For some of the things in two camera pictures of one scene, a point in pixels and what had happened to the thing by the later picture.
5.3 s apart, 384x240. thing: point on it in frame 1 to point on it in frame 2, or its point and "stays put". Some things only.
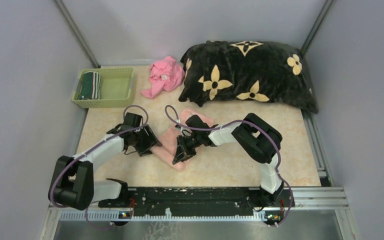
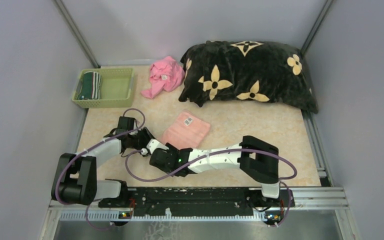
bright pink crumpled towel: [166, 74] stays put
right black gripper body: [189, 144] to [171, 148]
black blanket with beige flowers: [271, 71] stays put
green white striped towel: [91, 86] stays put
